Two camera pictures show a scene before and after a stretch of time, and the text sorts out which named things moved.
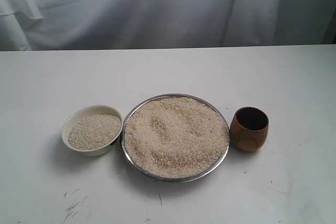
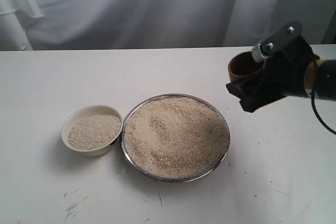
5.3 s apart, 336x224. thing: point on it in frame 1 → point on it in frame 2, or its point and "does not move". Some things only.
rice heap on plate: (176, 137) does not move
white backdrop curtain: (50, 11) does not move
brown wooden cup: (249, 128) → (242, 67)
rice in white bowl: (93, 131) does not move
